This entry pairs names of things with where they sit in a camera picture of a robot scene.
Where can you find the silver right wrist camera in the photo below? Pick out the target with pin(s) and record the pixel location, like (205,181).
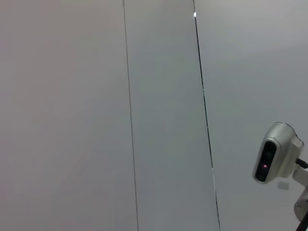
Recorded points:
(274,149)

